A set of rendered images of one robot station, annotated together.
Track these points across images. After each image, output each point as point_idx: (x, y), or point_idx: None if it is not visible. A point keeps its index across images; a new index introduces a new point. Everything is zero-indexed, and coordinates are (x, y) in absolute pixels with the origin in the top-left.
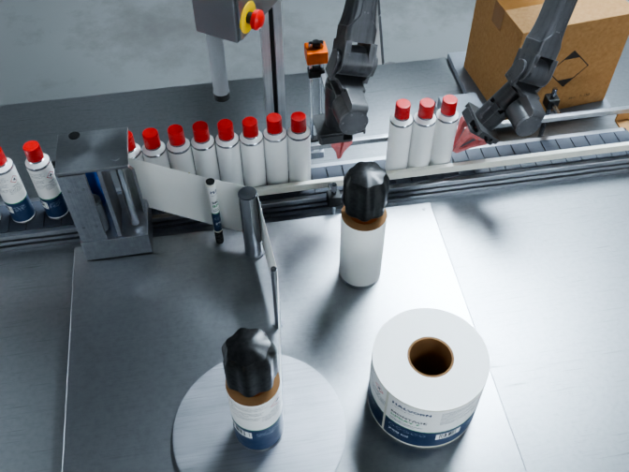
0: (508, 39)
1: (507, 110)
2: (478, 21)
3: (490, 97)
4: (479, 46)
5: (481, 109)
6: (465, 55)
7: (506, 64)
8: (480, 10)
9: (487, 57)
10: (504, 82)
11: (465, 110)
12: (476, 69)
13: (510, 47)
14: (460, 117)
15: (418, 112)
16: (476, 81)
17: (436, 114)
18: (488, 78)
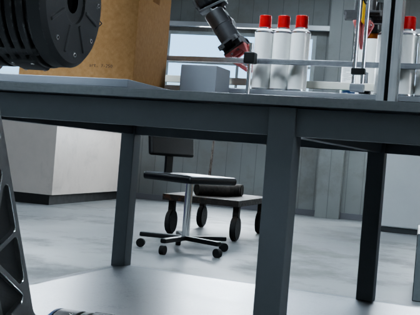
0: (165, 6)
1: (232, 21)
2: (143, 13)
3: (229, 22)
4: (145, 39)
5: (236, 30)
6: (134, 66)
7: (165, 30)
8: (144, 0)
9: (152, 42)
10: (164, 50)
11: (241, 38)
12: (144, 67)
13: (166, 11)
14: (245, 44)
15: (289, 25)
16: (145, 79)
17: (272, 31)
18: (154, 62)
